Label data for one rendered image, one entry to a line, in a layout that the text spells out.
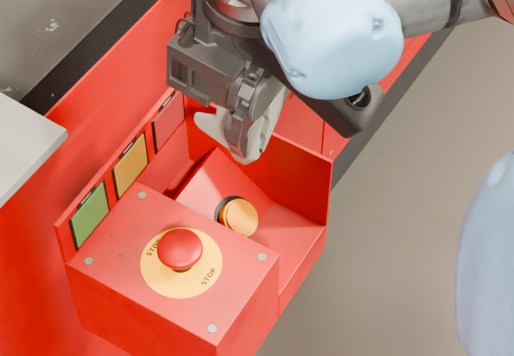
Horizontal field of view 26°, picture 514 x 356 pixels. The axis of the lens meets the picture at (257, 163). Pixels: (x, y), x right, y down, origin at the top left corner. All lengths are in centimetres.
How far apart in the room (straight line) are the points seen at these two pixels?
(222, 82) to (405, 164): 119
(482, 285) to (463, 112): 177
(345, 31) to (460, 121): 147
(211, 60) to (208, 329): 23
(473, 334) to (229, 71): 52
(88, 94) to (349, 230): 94
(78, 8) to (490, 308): 75
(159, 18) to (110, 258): 27
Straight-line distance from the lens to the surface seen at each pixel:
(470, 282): 36
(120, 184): 100
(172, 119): 104
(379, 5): 65
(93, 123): 111
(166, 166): 130
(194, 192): 107
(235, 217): 107
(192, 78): 89
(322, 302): 186
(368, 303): 186
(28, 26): 104
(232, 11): 79
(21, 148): 79
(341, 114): 84
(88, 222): 98
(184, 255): 95
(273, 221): 109
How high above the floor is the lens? 162
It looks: 54 degrees down
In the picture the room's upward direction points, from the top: straight up
